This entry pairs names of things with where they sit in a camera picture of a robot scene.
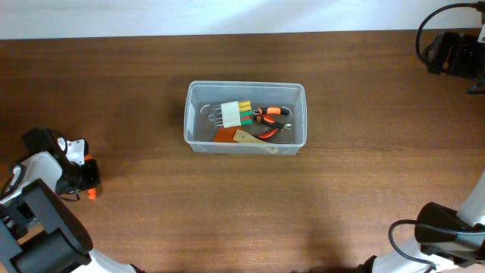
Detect orange perforated bar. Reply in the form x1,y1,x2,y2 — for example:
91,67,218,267
85,155,97,200

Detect orange scraper wooden handle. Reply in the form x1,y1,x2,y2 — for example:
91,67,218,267
214,127,278,154

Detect clear plastic container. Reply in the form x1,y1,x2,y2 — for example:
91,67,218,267
184,80,308,155

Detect clear pack of coloured bits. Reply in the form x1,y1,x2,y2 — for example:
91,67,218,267
208,100,253,128

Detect orange black needle-nose pliers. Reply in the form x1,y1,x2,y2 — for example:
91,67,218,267
253,106,292,116

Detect small red cutting pliers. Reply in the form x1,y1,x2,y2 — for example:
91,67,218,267
253,115,292,140

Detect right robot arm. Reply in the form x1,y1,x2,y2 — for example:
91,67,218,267
356,32,484,273

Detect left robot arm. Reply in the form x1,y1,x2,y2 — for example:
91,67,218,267
1,128,142,273

